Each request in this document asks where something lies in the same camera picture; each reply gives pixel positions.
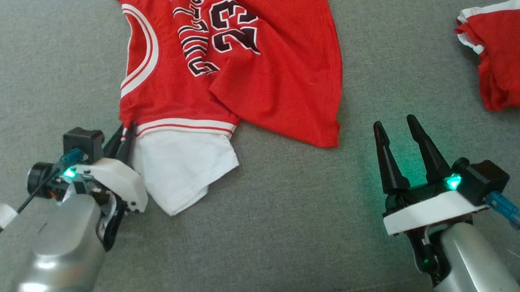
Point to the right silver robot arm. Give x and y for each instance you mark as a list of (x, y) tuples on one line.
[(470, 264)]

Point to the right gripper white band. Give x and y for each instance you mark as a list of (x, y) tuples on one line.
[(426, 212)]

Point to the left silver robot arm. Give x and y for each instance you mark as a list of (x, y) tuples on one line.
[(59, 262)]

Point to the red shorts white trim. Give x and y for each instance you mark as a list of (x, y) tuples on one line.
[(512, 58)]

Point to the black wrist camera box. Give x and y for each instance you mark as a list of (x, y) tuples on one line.
[(485, 179), (83, 141)]

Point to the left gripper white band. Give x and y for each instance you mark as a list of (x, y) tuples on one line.
[(117, 182)]

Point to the left black wrist camera box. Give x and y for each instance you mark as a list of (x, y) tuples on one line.
[(83, 141)]

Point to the right black wrist camera box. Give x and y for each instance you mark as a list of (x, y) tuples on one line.
[(485, 179)]

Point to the red basketball jersey white sleeve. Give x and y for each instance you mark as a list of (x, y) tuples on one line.
[(278, 72)]

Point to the grey sofa seat cushion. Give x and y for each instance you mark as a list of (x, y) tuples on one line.
[(292, 234)]

